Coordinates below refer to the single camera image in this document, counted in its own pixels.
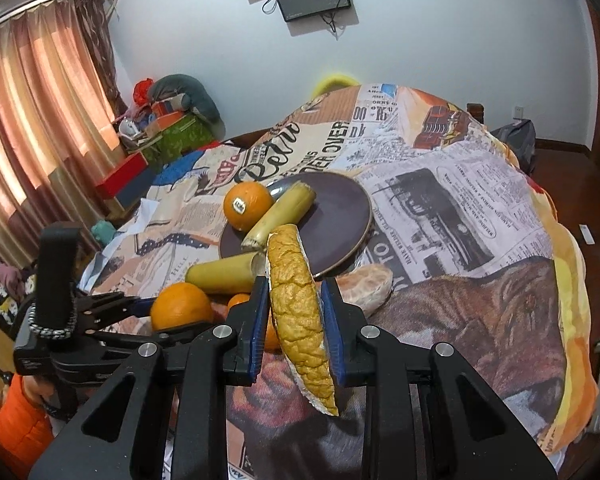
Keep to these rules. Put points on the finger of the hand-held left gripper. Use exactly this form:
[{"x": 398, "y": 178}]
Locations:
[
  {"x": 115, "y": 305},
  {"x": 130, "y": 338}
]

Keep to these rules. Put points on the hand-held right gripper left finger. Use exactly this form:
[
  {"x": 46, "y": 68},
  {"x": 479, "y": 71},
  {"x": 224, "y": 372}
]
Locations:
[{"x": 257, "y": 332}]

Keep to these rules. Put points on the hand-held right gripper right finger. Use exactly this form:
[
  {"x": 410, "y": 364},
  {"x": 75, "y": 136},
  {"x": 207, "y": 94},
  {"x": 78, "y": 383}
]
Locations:
[{"x": 331, "y": 332}]

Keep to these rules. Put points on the sugarcane piece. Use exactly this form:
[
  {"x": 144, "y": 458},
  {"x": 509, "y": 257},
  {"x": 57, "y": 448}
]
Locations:
[
  {"x": 280, "y": 215},
  {"x": 225, "y": 274}
]

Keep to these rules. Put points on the dark purple plate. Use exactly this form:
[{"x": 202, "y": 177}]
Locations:
[{"x": 335, "y": 220}]

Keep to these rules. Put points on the orange with white sticker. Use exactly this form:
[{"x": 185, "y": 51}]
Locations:
[{"x": 255, "y": 200}]

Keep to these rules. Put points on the person's left forearm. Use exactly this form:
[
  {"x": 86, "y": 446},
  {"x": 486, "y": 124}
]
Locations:
[{"x": 17, "y": 420}]

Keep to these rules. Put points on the patterned cloth pile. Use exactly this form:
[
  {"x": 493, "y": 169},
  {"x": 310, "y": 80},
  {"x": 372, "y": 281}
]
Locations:
[{"x": 0, "y": 300}]

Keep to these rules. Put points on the teal cloth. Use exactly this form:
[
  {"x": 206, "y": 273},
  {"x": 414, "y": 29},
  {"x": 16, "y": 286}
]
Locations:
[{"x": 102, "y": 232}]

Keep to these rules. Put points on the white cloth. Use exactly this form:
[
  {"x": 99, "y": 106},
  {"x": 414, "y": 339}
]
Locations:
[{"x": 130, "y": 225}]

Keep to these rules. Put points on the red box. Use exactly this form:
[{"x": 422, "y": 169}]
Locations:
[{"x": 122, "y": 172}]

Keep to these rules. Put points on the newspaper print blanket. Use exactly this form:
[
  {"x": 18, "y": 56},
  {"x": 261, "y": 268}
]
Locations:
[{"x": 430, "y": 210}]

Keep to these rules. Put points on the white plastic object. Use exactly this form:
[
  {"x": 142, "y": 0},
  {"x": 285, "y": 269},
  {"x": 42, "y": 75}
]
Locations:
[{"x": 129, "y": 126}]

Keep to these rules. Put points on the peach curtain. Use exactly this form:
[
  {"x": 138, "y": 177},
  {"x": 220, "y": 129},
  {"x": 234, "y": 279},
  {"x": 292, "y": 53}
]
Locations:
[{"x": 30, "y": 110}]

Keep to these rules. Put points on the green patterned box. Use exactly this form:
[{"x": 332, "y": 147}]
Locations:
[{"x": 180, "y": 140}]

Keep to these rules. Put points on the orange cardboard box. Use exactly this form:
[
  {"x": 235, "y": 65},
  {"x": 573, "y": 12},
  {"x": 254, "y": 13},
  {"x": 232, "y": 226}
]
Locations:
[{"x": 167, "y": 119}]

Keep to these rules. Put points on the red plastic bag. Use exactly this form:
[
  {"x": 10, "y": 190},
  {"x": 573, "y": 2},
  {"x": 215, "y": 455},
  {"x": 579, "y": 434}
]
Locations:
[{"x": 142, "y": 91}]

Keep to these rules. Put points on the grey plush toy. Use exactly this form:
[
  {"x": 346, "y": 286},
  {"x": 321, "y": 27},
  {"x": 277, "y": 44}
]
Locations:
[{"x": 190, "y": 90}]

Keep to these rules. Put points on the dark brown curtain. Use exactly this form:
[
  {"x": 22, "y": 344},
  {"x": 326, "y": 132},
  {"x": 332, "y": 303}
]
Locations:
[{"x": 97, "y": 35}]

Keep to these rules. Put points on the grey backpack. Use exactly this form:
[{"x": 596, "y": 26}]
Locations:
[{"x": 515, "y": 140}]

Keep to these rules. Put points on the white remote control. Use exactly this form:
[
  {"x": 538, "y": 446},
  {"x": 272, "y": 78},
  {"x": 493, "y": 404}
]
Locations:
[{"x": 587, "y": 235}]

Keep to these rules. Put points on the wooden bed post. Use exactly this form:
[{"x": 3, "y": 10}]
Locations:
[{"x": 475, "y": 112}]

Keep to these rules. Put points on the white wall socket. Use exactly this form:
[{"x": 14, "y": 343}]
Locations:
[{"x": 519, "y": 111}]

